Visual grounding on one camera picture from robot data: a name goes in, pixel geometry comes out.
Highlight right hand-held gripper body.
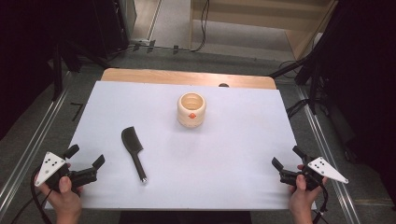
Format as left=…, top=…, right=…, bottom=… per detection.
left=279, top=156, right=349, bottom=191

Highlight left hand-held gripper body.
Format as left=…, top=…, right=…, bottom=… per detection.
left=35, top=151, right=98, bottom=189

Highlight black comb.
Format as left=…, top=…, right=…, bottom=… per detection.
left=120, top=126, right=149, bottom=184

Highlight cream ceramic cup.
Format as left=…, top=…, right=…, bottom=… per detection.
left=177, top=91, right=207, bottom=129

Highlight person's left hand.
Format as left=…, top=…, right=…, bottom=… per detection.
left=36, top=163, right=84, bottom=216

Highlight person's right hand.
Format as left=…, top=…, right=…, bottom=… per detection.
left=288, top=164, right=329, bottom=213

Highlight white board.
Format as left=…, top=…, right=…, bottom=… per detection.
left=45, top=80, right=318, bottom=211

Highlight black metal stand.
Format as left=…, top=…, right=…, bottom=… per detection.
left=269, top=0, right=345, bottom=116
left=49, top=38, right=111, bottom=102

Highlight black curtain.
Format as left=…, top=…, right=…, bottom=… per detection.
left=320, top=0, right=396, bottom=204
left=0, top=0, right=96, bottom=141

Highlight wooden table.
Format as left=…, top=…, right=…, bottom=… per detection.
left=101, top=68, right=277, bottom=91

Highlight black cabinet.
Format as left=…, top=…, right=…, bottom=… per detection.
left=92, top=0, right=131, bottom=60

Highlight wooden shelf unit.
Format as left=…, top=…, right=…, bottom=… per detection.
left=190, top=0, right=339, bottom=61

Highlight aluminium floor rail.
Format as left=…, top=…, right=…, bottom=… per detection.
left=294, top=85, right=362, bottom=224
left=0, top=72, right=73, bottom=214

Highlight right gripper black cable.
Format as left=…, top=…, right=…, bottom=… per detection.
left=312, top=182, right=330, bottom=224

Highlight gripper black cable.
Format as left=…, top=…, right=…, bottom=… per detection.
left=312, top=182, right=330, bottom=224
left=10, top=167, right=54, bottom=224

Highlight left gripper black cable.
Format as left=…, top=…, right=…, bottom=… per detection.
left=10, top=167, right=54, bottom=224

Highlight black floor cables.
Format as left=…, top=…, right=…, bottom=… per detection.
left=285, top=98, right=312, bottom=119

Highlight thin floor cable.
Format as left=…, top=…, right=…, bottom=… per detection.
left=106, top=42, right=200, bottom=61

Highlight hanging black cable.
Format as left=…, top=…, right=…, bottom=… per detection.
left=190, top=0, right=210, bottom=53

